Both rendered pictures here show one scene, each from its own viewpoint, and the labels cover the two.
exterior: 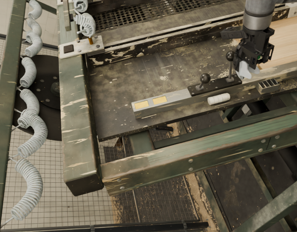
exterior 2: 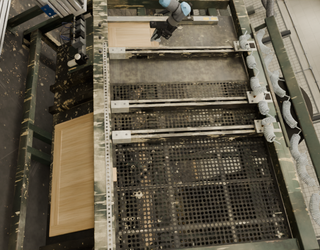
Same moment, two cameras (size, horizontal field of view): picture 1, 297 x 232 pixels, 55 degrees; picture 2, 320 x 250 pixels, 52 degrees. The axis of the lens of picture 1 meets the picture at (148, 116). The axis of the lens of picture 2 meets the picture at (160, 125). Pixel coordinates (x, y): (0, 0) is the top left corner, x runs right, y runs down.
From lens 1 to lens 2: 322 cm
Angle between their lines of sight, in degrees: 70
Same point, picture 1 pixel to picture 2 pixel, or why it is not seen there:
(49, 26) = not seen: outside the picture
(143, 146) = (213, 14)
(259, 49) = not seen: outside the picture
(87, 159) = not seen: outside the picture
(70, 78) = (247, 28)
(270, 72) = (155, 18)
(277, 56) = (145, 29)
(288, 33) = (131, 41)
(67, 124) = (243, 8)
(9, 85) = (293, 93)
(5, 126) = (283, 65)
